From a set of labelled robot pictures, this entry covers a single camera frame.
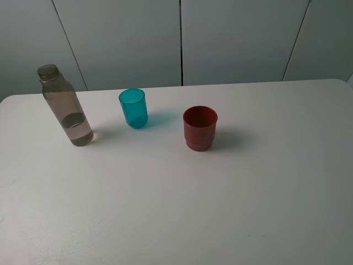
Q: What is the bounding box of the teal translucent plastic cup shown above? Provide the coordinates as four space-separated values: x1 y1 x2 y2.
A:
119 89 148 129

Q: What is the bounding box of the clear smoky plastic bottle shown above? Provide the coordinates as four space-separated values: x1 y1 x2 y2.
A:
37 64 94 147

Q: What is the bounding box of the red plastic cup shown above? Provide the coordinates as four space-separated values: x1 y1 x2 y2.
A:
183 105 218 152

